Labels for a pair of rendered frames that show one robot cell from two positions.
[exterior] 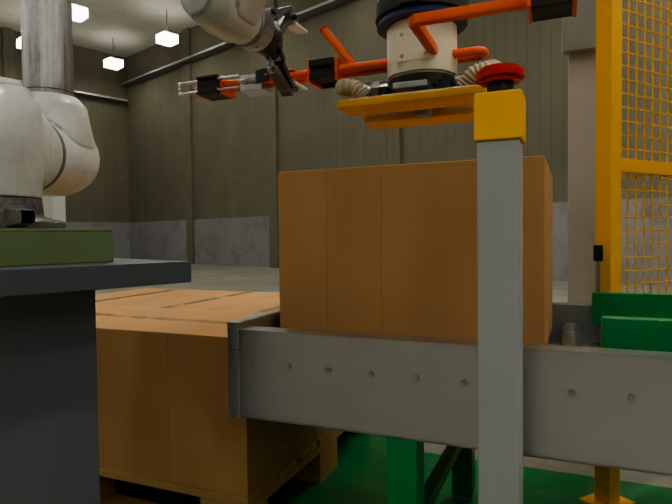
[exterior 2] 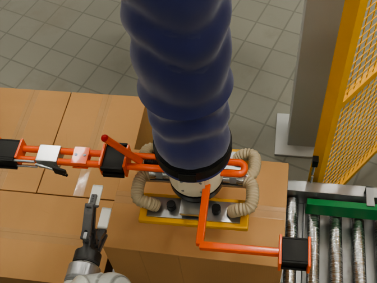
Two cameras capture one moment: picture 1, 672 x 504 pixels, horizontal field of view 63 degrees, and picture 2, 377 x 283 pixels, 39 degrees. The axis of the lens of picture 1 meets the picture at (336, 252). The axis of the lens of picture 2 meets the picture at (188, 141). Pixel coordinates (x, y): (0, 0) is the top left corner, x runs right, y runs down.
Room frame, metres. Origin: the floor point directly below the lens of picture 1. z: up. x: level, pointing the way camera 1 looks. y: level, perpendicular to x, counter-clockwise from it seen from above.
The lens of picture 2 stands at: (0.50, -0.07, 2.59)
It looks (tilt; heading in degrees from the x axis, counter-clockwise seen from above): 54 degrees down; 351
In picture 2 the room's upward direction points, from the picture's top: 7 degrees counter-clockwise
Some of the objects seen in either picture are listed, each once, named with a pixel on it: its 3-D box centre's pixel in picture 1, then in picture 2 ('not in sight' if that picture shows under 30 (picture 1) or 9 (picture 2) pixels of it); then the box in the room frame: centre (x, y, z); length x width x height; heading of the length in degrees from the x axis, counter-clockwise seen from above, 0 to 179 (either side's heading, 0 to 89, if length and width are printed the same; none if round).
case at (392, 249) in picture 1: (421, 252); (201, 228); (1.39, -0.22, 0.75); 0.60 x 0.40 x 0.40; 67
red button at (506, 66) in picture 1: (500, 82); not in sight; (0.83, -0.25, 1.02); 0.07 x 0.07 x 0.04
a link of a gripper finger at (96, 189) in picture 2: (296, 28); (95, 196); (1.32, 0.09, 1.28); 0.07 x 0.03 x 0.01; 158
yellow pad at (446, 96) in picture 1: (412, 95); (193, 209); (1.28, -0.18, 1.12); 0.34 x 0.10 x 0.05; 68
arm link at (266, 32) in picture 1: (250, 27); (83, 274); (1.13, 0.17, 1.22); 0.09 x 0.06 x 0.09; 68
